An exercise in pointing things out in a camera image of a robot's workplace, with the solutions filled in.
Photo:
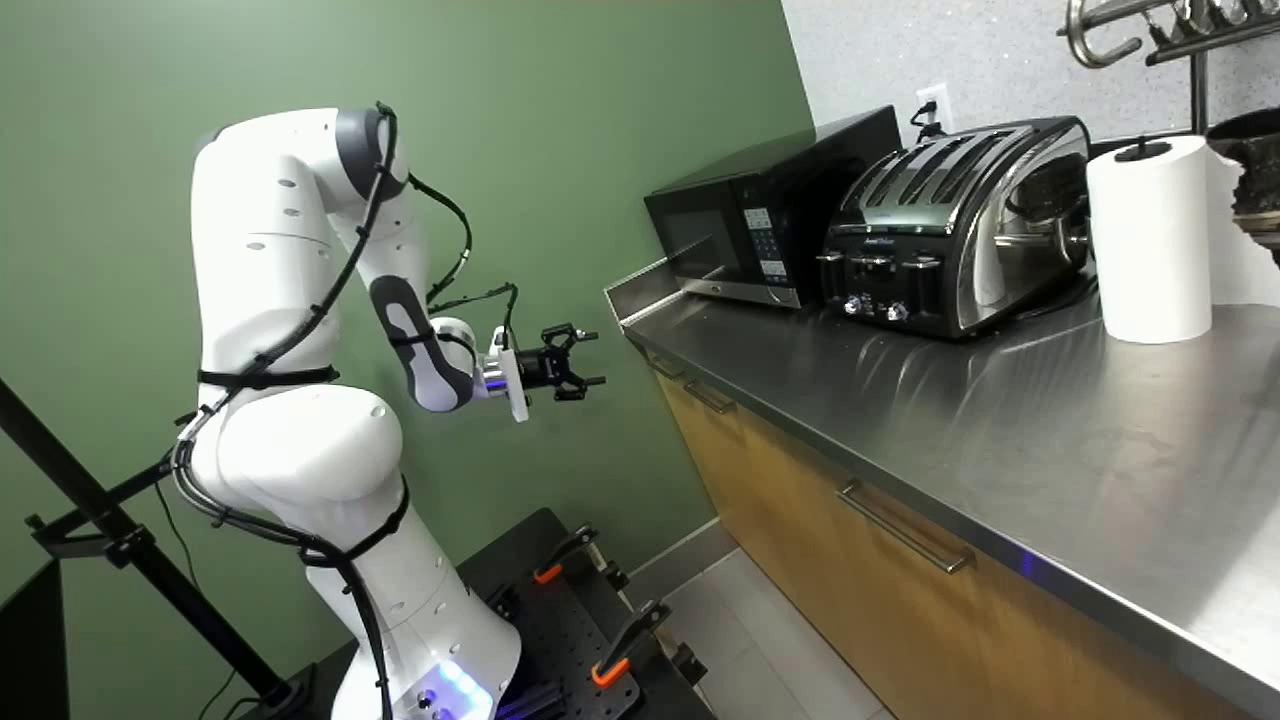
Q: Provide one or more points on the chrome four-slot toaster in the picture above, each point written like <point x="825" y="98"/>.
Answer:
<point x="962" y="225"/>

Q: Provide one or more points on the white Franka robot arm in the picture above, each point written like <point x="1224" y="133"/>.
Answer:
<point x="267" y="225"/>

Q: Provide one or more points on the black paper towel holder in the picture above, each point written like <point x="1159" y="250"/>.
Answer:
<point x="1143" y="151"/>

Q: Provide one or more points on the black power plug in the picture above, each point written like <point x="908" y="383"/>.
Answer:
<point x="926" y="122"/>

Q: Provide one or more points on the white paper towel roll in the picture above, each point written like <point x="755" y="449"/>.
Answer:
<point x="1153" y="250"/>

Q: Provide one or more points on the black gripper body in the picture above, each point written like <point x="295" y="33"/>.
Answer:
<point x="543" y="371"/>

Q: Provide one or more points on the black pot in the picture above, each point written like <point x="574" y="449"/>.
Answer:
<point x="1257" y="178"/>

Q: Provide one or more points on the white wall outlet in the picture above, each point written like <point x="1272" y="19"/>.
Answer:
<point x="934" y="92"/>

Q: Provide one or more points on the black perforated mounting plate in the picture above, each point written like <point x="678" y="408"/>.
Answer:
<point x="553" y="623"/>

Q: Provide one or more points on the black tripod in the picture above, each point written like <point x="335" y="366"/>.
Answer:
<point x="123" y="536"/>

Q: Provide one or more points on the black microwave oven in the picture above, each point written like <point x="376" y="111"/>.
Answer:
<point x="744" y="201"/>

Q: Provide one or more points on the black orange clamp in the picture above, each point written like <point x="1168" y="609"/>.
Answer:
<point x="626" y="650"/>
<point x="564" y="552"/>

